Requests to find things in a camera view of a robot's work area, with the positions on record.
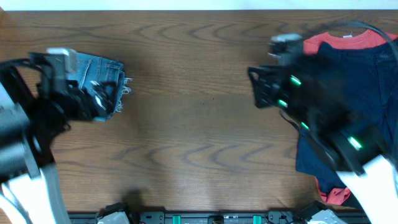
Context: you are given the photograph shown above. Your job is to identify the red t-shirt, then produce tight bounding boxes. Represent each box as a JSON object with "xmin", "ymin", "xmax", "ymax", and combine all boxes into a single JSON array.
[{"xmin": 303, "ymin": 29, "xmax": 387, "ymax": 54}]

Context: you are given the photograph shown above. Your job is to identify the navy blue folded garment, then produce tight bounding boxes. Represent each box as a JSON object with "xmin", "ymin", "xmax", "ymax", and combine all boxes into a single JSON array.
[{"xmin": 296, "ymin": 42, "xmax": 397, "ymax": 193}]

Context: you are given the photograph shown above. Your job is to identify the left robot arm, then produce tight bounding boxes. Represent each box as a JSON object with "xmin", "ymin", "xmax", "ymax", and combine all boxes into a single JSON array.
[{"xmin": 1, "ymin": 49, "xmax": 124, "ymax": 223}]

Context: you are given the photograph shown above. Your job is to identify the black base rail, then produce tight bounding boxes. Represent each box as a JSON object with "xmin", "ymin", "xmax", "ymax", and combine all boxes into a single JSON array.
[{"xmin": 68, "ymin": 202, "xmax": 371, "ymax": 224}]

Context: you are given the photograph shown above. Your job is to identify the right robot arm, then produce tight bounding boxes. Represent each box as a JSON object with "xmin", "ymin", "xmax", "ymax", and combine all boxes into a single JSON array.
[{"xmin": 248, "ymin": 65, "xmax": 397, "ymax": 223}]

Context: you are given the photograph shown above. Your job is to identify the light blue denim jeans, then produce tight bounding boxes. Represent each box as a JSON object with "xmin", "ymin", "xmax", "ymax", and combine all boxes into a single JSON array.
[{"xmin": 68, "ymin": 53, "xmax": 132, "ymax": 122}]

